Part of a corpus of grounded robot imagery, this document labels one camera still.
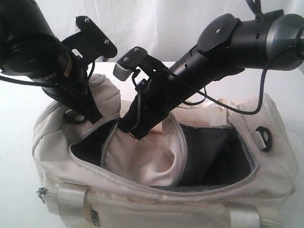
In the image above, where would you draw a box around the cream fabric duffel bag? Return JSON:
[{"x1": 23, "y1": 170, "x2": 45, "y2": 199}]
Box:
[{"x1": 32, "y1": 75, "x2": 297, "y2": 228}]

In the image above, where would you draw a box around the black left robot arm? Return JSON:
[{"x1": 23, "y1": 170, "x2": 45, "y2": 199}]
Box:
[{"x1": 0, "y1": 0, "x2": 103, "y2": 124}]

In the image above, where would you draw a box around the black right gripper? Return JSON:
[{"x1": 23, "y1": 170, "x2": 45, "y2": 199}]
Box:
[{"x1": 118, "y1": 71, "x2": 190, "y2": 140}]

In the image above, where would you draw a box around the white backdrop curtain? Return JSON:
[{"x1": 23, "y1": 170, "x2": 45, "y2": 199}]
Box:
[{"x1": 0, "y1": 0, "x2": 304, "y2": 64}]

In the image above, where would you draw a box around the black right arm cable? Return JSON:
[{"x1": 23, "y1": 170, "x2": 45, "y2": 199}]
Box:
[{"x1": 132, "y1": 0, "x2": 304, "y2": 117}]

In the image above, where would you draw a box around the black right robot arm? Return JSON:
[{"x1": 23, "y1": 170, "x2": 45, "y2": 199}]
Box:
[{"x1": 114, "y1": 14, "x2": 304, "y2": 139}]

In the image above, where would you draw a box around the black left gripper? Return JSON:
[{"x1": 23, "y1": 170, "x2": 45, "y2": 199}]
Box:
[{"x1": 40, "y1": 59, "x2": 103, "y2": 124}]

